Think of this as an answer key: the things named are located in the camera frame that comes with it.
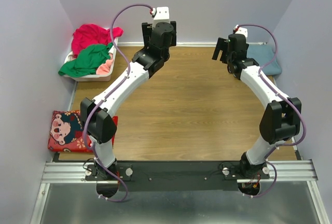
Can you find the green t-shirt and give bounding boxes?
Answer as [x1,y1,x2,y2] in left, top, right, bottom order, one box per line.
[58,43,114,78]

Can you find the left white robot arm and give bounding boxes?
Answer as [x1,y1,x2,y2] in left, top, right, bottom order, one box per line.
[80,20,177,180]

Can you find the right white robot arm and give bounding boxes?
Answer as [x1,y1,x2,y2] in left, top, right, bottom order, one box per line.
[212,34,301,178]

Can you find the folded blue t-shirt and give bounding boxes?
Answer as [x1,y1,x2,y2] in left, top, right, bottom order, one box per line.
[247,44,282,76]

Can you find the pink t-shirt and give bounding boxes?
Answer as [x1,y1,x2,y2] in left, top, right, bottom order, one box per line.
[96,59,113,75]

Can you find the white plastic bin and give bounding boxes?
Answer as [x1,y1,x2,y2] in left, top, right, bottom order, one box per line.
[63,27,123,82]

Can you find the magenta t-shirt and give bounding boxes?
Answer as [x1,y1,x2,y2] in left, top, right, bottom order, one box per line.
[71,24,112,58]

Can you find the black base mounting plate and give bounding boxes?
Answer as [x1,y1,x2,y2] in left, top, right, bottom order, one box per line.
[86,161,269,192]

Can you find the red cartoon folded cloth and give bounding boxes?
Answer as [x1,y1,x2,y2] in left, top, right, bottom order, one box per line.
[47,109,118,153]

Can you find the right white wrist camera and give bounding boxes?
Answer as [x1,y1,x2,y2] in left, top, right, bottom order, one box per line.
[233,25,248,38]

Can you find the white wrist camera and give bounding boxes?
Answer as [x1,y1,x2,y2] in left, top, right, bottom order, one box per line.
[233,25,248,38]
[150,6,170,29]

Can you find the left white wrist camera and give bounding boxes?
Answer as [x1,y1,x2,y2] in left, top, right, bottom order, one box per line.
[150,6,170,29]

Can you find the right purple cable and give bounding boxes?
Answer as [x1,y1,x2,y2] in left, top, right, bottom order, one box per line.
[238,24,308,199]

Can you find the purple cable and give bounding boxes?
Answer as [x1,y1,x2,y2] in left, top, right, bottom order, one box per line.
[238,24,308,199]
[82,3,156,202]

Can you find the aluminium rail frame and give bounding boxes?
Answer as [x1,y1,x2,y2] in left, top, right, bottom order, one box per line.
[30,160,330,223]

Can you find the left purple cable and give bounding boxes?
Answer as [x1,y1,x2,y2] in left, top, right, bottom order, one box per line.
[82,3,156,202]

